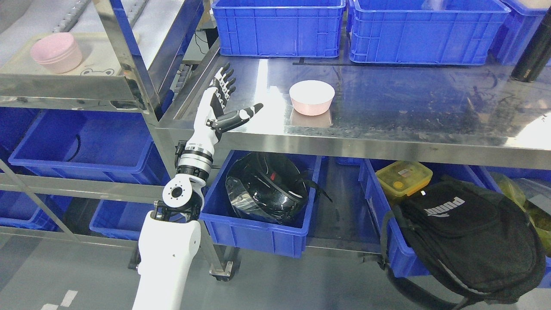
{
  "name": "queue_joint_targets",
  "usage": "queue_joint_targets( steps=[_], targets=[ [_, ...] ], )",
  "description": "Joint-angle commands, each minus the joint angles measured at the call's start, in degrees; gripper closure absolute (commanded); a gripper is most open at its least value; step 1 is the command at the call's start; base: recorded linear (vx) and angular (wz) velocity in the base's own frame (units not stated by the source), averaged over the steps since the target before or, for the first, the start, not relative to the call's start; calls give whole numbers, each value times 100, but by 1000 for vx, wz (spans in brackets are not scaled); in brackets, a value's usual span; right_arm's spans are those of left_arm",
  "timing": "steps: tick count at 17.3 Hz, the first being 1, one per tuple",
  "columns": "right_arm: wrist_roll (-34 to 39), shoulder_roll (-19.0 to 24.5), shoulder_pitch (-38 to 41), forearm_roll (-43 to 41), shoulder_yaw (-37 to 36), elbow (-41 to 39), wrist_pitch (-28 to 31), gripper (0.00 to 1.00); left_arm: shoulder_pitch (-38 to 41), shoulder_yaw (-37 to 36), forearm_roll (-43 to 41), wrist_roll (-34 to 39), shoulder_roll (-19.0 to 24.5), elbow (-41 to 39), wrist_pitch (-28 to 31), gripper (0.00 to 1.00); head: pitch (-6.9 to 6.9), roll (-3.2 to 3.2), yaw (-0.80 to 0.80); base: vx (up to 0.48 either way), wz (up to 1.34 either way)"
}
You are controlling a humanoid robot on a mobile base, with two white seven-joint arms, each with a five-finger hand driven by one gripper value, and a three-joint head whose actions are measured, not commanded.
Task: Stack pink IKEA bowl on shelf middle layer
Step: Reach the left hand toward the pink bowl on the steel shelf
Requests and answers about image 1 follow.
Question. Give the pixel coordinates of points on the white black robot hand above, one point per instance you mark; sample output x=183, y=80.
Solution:
x=210, y=120

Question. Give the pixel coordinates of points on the pink bowl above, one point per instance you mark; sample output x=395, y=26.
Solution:
x=311, y=97

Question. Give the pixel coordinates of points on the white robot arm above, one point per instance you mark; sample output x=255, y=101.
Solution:
x=169, y=243

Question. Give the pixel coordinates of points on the black helmet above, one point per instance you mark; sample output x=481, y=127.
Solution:
x=268, y=187

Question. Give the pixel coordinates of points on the blue crate with helmet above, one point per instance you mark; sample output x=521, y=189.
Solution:
x=225, y=228

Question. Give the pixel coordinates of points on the cream bear tray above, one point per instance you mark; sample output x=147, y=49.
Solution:
x=99, y=57

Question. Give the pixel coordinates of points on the blue crate in rack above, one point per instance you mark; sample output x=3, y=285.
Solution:
x=99, y=146

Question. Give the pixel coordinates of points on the blue crate top left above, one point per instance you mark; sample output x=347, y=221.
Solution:
x=279, y=28

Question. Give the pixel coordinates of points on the stacked pink bowls on tray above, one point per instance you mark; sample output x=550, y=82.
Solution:
x=58, y=52

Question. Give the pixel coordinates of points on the yellow lunch box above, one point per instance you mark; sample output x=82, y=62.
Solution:
x=403, y=178

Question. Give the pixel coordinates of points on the blue crate under backpack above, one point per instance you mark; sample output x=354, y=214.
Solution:
x=403, y=260

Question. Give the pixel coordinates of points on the blue crate top right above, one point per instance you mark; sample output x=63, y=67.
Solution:
x=408, y=32

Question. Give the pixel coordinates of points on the steel table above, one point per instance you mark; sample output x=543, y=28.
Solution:
x=437, y=113

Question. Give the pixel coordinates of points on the black backpack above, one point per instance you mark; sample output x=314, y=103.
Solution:
x=476, y=242

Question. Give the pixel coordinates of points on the black bottle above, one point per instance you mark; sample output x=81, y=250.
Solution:
x=537, y=53

